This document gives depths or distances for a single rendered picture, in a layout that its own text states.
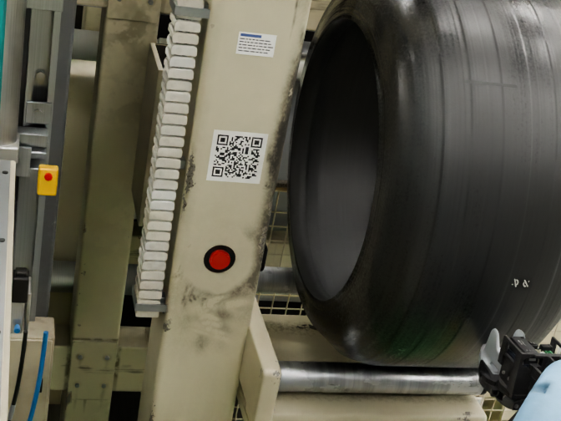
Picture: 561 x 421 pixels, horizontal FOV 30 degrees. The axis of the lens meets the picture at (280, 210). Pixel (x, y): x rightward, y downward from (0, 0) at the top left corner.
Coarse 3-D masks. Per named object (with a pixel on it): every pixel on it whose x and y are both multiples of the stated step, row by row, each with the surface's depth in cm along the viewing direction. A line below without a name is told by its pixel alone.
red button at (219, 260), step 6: (216, 252) 148; (222, 252) 148; (210, 258) 148; (216, 258) 148; (222, 258) 148; (228, 258) 149; (210, 264) 149; (216, 264) 149; (222, 264) 149; (228, 264) 149
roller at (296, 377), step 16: (288, 368) 152; (304, 368) 153; (320, 368) 154; (336, 368) 154; (352, 368) 155; (368, 368) 156; (384, 368) 156; (400, 368) 157; (416, 368) 158; (432, 368) 159; (448, 368) 159; (464, 368) 160; (288, 384) 152; (304, 384) 153; (320, 384) 153; (336, 384) 154; (352, 384) 154; (368, 384) 155; (384, 384) 156; (400, 384) 156; (416, 384) 157; (432, 384) 158; (448, 384) 158; (464, 384) 159; (480, 384) 160
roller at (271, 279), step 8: (264, 272) 177; (272, 272) 177; (280, 272) 178; (288, 272) 178; (264, 280) 177; (272, 280) 177; (280, 280) 177; (288, 280) 178; (264, 288) 177; (272, 288) 177; (280, 288) 178; (288, 288) 178
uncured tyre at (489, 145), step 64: (384, 0) 140; (448, 0) 136; (512, 0) 140; (320, 64) 168; (384, 64) 136; (448, 64) 130; (512, 64) 132; (320, 128) 182; (384, 128) 134; (448, 128) 128; (512, 128) 130; (320, 192) 183; (384, 192) 133; (448, 192) 128; (512, 192) 130; (320, 256) 179; (384, 256) 134; (448, 256) 131; (512, 256) 133; (320, 320) 156; (384, 320) 139; (448, 320) 137; (512, 320) 139
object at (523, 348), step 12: (504, 336) 131; (504, 348) 131; (516, 348) 128; (528, 348) 129; (540, 348) 132; (552, 348) 131; (504, 360) 132; (516, 360) 128; (528, 360) 128; (540, 360) 128; (552, 360) 126; (504, 372) 131; (516, 372) 128; (528, 372) 128; (540, 372) 126; (504, 384) 131; (516, 384) 128; (528, 384) 128; (504, 396) 130; (516, 396) 128; (516, 408) 129
